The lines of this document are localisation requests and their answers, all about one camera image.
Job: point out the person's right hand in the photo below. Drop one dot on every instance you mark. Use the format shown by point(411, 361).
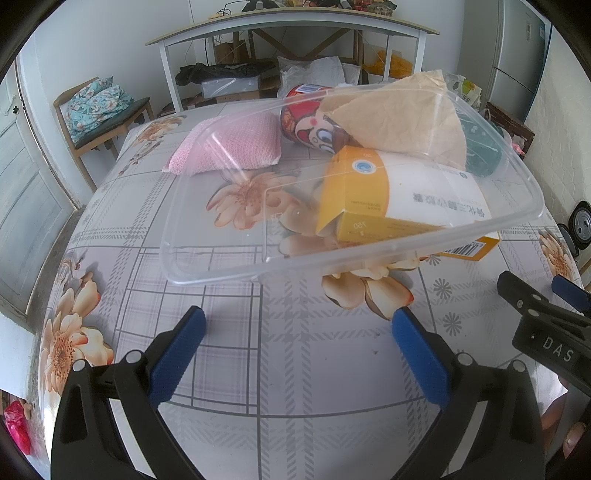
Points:
point(575, 434)

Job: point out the red cartoon can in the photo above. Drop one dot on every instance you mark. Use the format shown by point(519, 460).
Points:
point(300, 124)

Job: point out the yellow plastic bag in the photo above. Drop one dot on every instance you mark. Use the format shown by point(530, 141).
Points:
point(392, 64)

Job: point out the clear plastic container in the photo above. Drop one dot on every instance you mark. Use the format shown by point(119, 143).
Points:
point(240, 221)

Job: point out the black bag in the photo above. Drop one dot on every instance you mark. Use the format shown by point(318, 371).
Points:
point(217, 71)

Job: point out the grey refrigerator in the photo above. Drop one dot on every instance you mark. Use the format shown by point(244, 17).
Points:
point(512, 55)

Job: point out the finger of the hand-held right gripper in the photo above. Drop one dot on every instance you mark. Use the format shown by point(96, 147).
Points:
point(519, 291)
point(570, 291)

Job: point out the white frame desk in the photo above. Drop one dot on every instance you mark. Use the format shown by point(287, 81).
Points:
point(295, 18)

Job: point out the red plastic bag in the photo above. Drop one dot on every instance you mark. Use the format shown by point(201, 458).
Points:
point(16, 424)

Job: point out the white wrapped box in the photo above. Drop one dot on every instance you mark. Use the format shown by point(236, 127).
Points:
point(231, 86)

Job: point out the grey panel door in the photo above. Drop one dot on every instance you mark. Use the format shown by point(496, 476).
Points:
point(27, 207)

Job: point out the dark green object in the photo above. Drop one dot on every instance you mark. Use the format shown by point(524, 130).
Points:
point(482, 152)

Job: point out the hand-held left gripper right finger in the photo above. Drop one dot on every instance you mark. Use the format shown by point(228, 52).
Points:
point(422, 364)

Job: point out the white sack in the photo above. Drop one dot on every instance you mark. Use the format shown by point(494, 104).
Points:
point(314, 69)

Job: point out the floral cushion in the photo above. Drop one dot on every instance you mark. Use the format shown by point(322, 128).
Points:
point(97, 104)

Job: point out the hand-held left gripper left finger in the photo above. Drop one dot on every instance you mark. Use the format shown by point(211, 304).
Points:
point(178, 360)

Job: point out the wooden chair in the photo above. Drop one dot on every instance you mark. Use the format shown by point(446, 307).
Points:
point(99, 134)

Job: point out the yellow and white carton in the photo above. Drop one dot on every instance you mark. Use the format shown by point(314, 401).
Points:
point(360, 198)

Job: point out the beige cloth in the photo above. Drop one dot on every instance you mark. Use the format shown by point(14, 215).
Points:
point(397, 120)

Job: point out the dark wooden stool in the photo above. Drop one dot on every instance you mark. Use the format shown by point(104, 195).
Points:
point(508, 120)

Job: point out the floral checked tablecloth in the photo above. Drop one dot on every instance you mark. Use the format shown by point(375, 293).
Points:
point(300, 332)

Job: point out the pile of colourful packets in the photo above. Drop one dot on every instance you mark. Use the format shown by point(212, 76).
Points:
point(369, 7)

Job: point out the white printed bag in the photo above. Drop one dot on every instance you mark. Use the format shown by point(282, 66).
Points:
point(466, 90)

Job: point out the black round device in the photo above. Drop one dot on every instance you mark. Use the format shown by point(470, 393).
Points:
point(582, 226)

